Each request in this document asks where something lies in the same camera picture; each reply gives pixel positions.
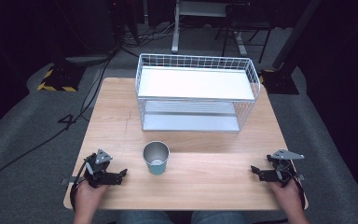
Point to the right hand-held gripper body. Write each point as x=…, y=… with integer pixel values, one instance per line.
x=280, y=169

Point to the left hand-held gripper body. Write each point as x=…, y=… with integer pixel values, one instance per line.
x=99, y=169

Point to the person's left hand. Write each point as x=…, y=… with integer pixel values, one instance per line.
x=88, y=196

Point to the person's right hand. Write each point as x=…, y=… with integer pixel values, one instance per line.
x=287, y=197

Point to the grey table edge clamp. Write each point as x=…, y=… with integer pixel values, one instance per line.
x=67, y=181
x=301, y=177

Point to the teal cup with metal inside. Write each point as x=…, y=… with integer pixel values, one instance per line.
x=156, y=157

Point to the person's legs in jeans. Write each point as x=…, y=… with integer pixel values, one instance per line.
x=217, y=217

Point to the black yellow striped stand base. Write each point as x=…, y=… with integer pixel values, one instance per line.
x=60, y=77
x=279, y=82

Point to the black slanted stand pole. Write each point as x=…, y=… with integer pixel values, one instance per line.
x=295, y=32

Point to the black metal chair frame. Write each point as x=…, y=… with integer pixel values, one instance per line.
x=248, y=21

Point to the white desk frame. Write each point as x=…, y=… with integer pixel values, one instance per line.
x=175, y=34

